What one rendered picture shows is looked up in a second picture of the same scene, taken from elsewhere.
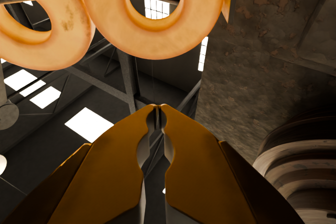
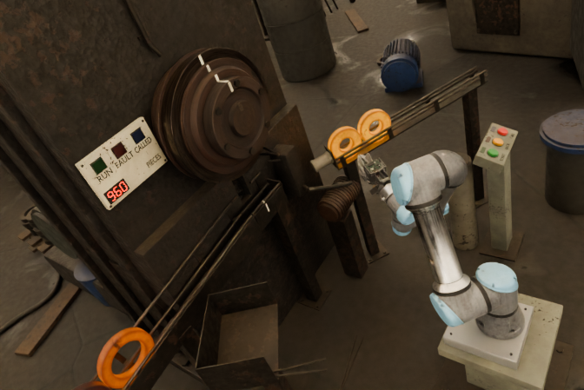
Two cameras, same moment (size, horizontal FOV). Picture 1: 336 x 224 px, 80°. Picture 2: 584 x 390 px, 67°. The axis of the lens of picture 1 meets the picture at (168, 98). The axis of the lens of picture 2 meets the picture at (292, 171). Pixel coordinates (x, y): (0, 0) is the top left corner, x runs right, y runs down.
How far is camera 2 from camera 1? 183 cm
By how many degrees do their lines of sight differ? 81
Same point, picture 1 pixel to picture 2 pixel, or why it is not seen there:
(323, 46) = (294, 154)
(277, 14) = (284, 138)
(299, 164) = not seen: hidden behind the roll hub
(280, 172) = not seen: hidden behind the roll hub
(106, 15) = (356, 137)
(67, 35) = (366, 128)
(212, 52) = (279, 92)
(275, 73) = not seen: hidden behind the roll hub
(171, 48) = (339, 135)
